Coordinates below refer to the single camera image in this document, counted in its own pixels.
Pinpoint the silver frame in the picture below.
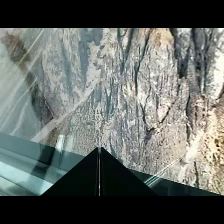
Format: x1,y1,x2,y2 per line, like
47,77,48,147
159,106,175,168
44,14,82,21
0,156,69,197

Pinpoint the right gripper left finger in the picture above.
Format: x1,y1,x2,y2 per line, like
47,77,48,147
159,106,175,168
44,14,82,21
42,147,100,197

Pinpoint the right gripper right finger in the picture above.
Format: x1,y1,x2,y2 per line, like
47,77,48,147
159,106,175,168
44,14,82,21
99,147,158,197

